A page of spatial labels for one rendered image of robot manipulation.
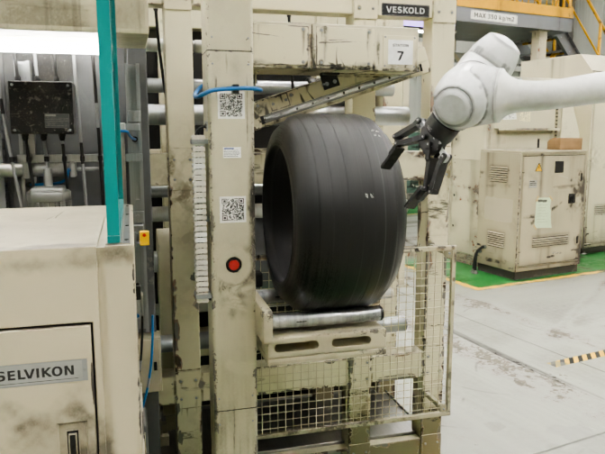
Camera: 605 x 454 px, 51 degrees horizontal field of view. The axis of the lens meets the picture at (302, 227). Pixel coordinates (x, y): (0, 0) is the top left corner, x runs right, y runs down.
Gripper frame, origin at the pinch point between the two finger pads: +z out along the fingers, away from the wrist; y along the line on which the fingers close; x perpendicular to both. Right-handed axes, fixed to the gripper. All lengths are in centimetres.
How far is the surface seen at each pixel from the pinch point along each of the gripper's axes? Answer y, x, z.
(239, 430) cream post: 18, -12, 87
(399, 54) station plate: -66, 37, -1
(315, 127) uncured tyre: -31.3, -6.0, 9.7
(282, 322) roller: 3, -8, 53
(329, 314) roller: 4.4, 4.8, 48.4
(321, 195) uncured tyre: -10.5, -9.6, 15.8
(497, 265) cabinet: -180, 409, 242
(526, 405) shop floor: 7, 184, 136
